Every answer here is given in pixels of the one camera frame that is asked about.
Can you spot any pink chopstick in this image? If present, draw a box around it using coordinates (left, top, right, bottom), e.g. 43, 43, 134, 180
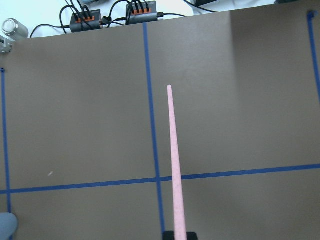
167, 85, 187, 240

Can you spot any aluminium frame post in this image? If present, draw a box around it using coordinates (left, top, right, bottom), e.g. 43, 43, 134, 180
0, 36, 13, 54

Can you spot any near black orange usb hub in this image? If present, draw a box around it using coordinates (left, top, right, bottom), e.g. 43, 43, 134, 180
125, 0, 158, 25

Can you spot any far black orange usb hub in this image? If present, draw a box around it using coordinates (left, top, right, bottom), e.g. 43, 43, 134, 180
69, 9, 102, 33

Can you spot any light blue plastic cup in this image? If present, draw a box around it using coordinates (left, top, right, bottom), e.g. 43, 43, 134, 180
0, 212, 18, 240

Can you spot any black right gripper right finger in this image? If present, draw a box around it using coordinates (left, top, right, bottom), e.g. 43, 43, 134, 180
186, 232, 198, 240

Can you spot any black orange usb hub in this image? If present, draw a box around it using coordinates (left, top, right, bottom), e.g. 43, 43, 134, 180
69, 9, 102, 33
125, 0, 158, 25

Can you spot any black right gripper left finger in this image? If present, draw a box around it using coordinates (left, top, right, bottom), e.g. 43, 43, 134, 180
162, 231, 175, 240

